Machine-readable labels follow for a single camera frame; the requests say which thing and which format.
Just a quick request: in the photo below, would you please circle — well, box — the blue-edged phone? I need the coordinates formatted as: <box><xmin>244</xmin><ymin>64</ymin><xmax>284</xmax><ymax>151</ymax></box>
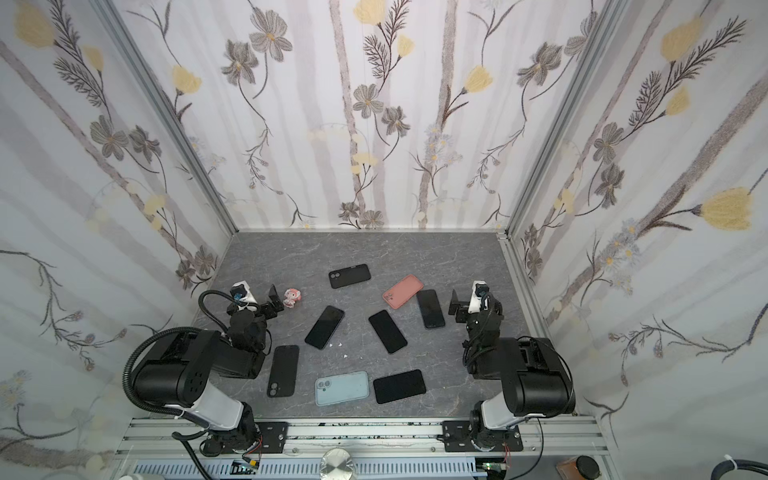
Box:
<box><xmin>304</xmin><ymin>306</ymin><xmax>345</xmax><ymax>350</ymax></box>
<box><xmin>416</xmin><ymin>289</ymin><xmax>446</xmax><ymax>329</ymax></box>

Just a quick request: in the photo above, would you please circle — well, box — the pink phone case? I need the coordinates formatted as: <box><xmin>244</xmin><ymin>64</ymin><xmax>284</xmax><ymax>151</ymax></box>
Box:
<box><xmin>382</xmin><ymin>275</ymin><xmax>424</xmax><ymax>309</ymax></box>

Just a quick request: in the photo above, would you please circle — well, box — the purple-edged black phone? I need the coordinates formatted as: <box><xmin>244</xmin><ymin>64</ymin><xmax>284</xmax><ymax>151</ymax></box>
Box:
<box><xmin>368</xmin><ymin>310</ymin><xmax>408</xmax><ymax>354</ymax></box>

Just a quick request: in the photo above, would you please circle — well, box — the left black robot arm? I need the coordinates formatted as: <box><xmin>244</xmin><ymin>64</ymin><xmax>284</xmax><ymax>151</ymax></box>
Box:
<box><xmin>122</xmin><ymin>281</ymin><xmax>287</xmax><ymax>460</ymax></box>

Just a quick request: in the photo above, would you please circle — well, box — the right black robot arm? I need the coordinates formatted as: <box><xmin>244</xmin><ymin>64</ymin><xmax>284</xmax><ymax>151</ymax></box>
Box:
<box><xmin>442</xmin><ymin>282</ymin><xmax>575</xmax><ymax>452</ymax></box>

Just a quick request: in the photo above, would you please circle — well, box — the black phone case near left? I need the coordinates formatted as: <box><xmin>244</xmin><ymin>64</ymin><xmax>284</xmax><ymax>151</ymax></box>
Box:
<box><xmin>267</xmin><ymin>345</ymin><xmax>300</xmax><ymax>398</ymax></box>

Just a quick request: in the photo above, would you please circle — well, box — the black phone case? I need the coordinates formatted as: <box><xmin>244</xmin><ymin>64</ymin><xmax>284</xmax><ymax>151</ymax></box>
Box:
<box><xmin>267</xmin><ymin>345</ymin><xmax>300</xmax><ymax>398</ymax></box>
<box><xmin>328</xmin><ymin>264</ymin><xmax>371</xmax><ymax>289</ymax></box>

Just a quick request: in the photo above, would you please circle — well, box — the black phone case far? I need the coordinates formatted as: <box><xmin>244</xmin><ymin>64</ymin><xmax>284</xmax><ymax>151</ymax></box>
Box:
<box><xmin>328</xmin><ymin>264</ymin><xmax>371</xmax><ymax>289</ymax></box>

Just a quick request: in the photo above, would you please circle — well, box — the black phone near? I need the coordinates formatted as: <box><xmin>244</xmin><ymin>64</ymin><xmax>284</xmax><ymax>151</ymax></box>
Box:
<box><xmin>373</xmin><ymin>369</ymin><xmax>427</xmax><ymax>404</ymax></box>

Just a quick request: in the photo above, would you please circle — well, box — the light blue phone case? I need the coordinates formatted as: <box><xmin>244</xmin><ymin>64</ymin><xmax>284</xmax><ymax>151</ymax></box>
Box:
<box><xmin>315</xmin><ymin>371</ymin><xmax>369</xmax><ymax>406</ymax></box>

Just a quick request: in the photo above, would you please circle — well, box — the small pink figurine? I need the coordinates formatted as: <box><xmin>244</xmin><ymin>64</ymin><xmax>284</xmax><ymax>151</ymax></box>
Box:
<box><xmin>283</xmin><ymin>288</ymin><xmax>302</xmax><ymax>308</ymax></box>

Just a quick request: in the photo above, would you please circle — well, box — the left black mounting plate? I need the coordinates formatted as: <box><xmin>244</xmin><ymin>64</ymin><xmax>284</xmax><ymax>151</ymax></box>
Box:
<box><xmin>253</xmin><ymin>421</ymin><xmax>289</xmax><ymax>454</ymax></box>

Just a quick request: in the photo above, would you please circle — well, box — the black mounting plate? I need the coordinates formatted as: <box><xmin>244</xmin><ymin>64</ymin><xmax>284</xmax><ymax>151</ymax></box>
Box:
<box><xmin>253</xmin><ymin>421</ymin><xmax>289</xmax><ymax>454</ymax></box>
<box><xmin>438</xmin><ymin>420</ymin><xmax>524</xmax><ymax>453</ymax></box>

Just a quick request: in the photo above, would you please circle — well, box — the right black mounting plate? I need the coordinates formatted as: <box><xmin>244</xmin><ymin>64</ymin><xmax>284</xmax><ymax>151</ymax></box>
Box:
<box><xmin>438</xmin><ymin>420</ymin><xmax>524</xmax><ymax>453</ymax></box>

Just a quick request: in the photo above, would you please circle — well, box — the round silver knob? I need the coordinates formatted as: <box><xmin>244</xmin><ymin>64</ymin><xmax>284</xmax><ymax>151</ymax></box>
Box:
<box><xmin>319</xmin><ymin>448</ymin><xmax>357</xmax><ymax>480</ymax></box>

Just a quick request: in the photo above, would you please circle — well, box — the brown box with black knob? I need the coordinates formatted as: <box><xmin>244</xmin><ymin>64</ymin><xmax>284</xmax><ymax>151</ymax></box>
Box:
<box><xmin>556</xmin><ymin>455</ymin><xmax>602</xmax><ymax>480</ymax></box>

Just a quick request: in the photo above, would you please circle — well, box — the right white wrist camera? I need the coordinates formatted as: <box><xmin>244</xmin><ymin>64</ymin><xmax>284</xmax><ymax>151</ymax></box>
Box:
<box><xmin>468</xmin><ymin>281</ymin><xmax>490</xmax><ymax>314</ymax></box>

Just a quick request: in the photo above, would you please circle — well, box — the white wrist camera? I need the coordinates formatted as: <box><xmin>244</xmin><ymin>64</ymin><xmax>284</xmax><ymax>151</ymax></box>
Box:
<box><xmin>468</xmin><ymin>281</ymin><xmax>490</xmax><ymax>314</ymax></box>
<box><xmin>230</xmin><ymin>281</ymin><xmax>258</xmax><ymax>311</ymax></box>

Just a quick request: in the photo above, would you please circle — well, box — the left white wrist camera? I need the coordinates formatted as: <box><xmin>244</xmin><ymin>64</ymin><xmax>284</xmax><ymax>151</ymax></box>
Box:
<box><xmin>230</xmin><ymin>281</ymin><xmax>258</xmax><ymax>311</ymax></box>

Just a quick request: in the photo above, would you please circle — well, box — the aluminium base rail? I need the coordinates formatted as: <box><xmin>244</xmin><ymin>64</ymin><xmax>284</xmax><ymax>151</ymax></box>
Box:
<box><xmin>108</xmin><ymin>416</ymin><xmax>622</xmax><ymax>479</ymax></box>

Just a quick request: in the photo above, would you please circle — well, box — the white slotted cable duct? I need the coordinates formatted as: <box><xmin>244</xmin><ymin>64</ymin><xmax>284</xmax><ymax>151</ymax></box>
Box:
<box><xmin>126</xmin><ymin>457</ymin><xmax>487</xmax><ymax>479</ymax></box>

